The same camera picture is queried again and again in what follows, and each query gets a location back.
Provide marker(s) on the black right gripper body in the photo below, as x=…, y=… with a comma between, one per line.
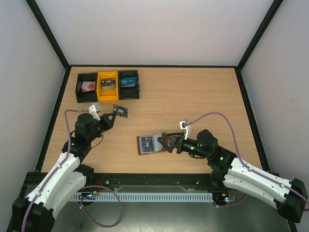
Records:
x=178, y=144

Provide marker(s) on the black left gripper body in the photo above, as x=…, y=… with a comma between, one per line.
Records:
x=103, y=128

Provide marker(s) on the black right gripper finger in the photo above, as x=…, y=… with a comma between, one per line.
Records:
x=168, y=143
x=175, y=134

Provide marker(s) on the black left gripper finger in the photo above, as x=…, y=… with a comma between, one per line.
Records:
x=110, y=120
x=103, y=117

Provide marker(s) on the brown leather card holder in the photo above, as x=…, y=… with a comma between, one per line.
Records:
x=157, y=146

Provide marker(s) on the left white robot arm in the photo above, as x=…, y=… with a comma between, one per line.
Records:
x=38, y=211

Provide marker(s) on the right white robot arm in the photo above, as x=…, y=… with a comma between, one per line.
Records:
x=288, y=197

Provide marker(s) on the black VIP card stack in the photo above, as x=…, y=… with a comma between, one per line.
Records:
x=108, y=83

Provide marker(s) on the red white card stack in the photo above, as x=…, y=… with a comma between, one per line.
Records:
x=88, y=86

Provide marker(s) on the blue VIP card stack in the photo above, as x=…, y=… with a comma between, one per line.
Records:
x=128, y=82

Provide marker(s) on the black storage bin right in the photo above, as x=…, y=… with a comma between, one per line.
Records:
x=127, y=93

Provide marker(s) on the black storage bin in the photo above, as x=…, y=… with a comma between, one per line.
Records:
x=90, y=96
x=127, y=93

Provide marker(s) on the yellow storage bin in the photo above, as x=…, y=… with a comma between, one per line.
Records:
x=107, y=94

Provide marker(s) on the black storage bin left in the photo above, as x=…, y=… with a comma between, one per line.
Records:
x=90, y=96

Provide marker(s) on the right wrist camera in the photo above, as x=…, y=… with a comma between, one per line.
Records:
x=184, y=126

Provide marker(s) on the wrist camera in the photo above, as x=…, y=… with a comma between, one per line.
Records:
x=184, y=126
x=94, y=109

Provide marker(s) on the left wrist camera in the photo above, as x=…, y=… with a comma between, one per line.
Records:
x=94, y=109

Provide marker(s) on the black enclosure frame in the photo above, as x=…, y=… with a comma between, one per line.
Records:
x=186, y=52

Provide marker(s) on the white slotted cable duct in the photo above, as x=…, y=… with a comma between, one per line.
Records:
x=145, y=197

